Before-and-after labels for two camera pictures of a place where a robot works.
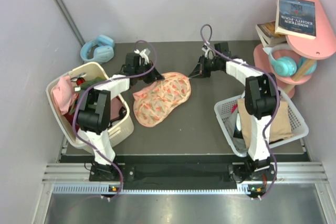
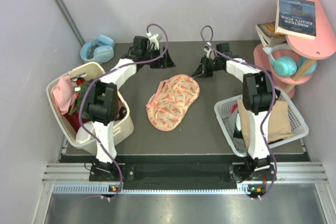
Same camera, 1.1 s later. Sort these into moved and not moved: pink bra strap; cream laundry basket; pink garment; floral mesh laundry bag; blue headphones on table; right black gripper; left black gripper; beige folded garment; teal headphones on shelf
Moved: floral mesh laundry bag; left black gripper; pink bra strap
Not moved: teal headphones on shelf; cream laundry basket; beige folded garment; right black gripper; blue headphones on table; pink garment
